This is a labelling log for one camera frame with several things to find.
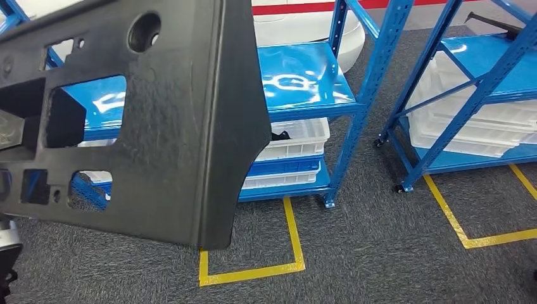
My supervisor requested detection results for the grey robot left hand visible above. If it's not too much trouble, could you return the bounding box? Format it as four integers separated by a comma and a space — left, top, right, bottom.
0, 110, 27, 152

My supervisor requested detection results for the black plastic panel part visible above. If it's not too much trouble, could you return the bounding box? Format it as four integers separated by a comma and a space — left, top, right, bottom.
0, 0, 273, 251

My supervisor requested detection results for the blue steel shelf rack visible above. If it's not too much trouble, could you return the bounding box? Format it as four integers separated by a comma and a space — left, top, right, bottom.
374, 0, 537, 194
0, 0, 417, 210

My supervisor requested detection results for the blue plastic crate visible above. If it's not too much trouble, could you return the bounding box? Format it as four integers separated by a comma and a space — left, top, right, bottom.
246, 155, 325, 178

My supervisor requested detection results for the white body with red stripe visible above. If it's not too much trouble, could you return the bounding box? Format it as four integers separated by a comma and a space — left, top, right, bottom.
251, 0, 477, 75

